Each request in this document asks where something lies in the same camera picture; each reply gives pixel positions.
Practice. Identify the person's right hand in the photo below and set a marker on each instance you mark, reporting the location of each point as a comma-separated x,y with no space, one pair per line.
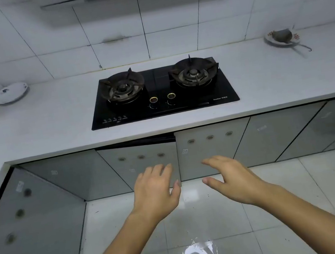
243,183

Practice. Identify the person's left hand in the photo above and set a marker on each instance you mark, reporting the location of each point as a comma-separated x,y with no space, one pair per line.
153,197

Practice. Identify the glass cabinet door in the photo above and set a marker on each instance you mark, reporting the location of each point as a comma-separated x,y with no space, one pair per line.
221,145
121,174

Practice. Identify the grey kitchen cabinet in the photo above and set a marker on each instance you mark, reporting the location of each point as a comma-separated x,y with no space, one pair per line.
192,162

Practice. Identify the person's right forearm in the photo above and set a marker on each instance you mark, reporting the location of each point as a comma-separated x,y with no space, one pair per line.
312,222

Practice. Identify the row of grey cabinet doors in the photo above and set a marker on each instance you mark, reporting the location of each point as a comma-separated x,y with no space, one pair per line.
68,179

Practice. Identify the white countertop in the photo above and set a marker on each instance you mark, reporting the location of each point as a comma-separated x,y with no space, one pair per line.
43,126

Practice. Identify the black gold-ringed stove knob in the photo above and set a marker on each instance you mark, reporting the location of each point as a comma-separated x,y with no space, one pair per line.
153,99
171,95

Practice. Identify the black iron burner grate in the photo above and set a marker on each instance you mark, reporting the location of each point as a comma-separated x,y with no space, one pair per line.
193,73
122,88

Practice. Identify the black glass gas stove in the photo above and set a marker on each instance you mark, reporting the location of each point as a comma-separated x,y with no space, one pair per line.
160,82

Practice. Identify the metal spatula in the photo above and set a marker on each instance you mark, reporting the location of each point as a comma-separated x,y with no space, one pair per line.
283,36

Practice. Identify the white dish with red pattern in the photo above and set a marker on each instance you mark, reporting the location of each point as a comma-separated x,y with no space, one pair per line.
297,36

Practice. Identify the small white round dish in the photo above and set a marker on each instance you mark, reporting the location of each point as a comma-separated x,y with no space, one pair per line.
10,93

